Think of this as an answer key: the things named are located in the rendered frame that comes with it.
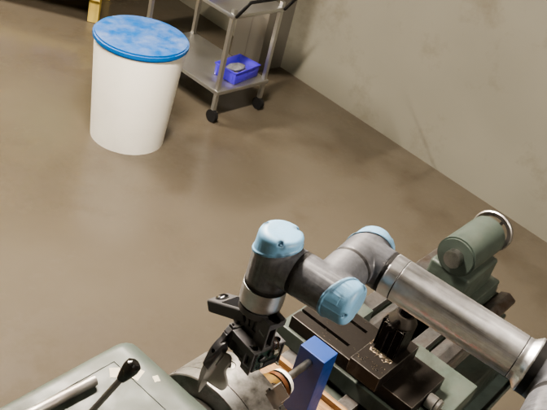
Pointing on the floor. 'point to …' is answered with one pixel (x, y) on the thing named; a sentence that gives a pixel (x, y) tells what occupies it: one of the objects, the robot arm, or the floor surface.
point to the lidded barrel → (134, 81)
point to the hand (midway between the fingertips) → (229, 374)
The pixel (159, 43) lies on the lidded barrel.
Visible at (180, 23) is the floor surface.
